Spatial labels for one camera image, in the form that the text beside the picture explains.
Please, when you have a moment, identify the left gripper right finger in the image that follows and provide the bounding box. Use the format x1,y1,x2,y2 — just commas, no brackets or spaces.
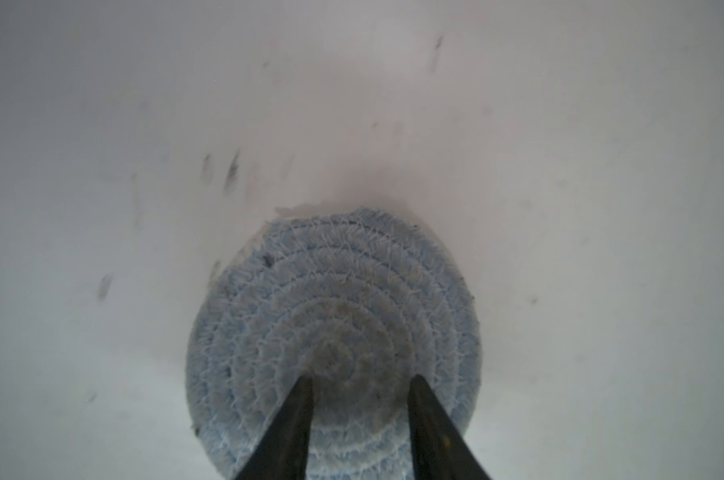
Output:
407,374,491,480

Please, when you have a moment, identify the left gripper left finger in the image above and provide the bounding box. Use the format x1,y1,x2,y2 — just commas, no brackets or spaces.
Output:
235,375,315,480

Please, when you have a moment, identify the blue woven round coaster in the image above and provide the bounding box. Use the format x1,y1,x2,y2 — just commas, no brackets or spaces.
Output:
185,207,482,479

